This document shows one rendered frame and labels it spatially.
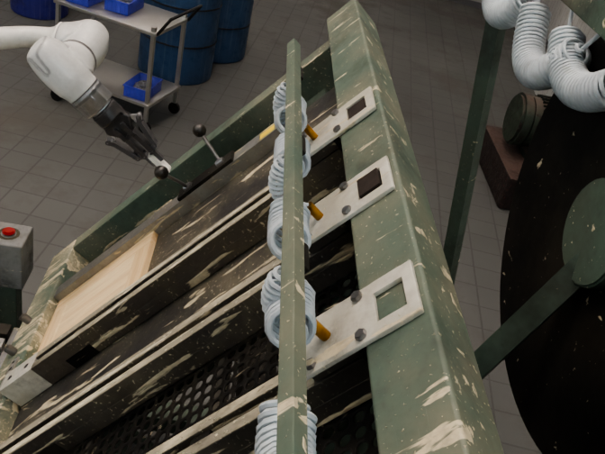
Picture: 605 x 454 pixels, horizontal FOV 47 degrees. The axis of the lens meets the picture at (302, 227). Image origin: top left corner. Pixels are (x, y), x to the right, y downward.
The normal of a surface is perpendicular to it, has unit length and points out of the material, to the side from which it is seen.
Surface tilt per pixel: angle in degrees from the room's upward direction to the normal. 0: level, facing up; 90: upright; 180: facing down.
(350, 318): 51
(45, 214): 0
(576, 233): 90
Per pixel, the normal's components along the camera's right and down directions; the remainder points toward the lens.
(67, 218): 0.21, -0.81
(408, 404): -0.63, -0.64
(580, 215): -0.98, -0.17
